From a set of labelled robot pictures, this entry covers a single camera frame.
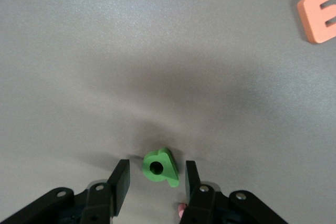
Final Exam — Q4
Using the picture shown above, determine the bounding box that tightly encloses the orange foam letter E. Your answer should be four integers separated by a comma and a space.
297, 0, 336, 44

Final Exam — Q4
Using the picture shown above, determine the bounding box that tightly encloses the red foam letter G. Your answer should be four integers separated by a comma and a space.
177, 202, 186, 219

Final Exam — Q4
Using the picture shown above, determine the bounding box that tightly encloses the brown table cover sheet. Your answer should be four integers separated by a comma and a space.
0, 0, 336, 224

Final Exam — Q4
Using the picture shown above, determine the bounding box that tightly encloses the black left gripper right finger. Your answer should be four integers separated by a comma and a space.
180, 160, 287, 224

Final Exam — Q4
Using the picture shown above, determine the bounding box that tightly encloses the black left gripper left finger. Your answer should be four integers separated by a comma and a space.
0, 158, 131, 224

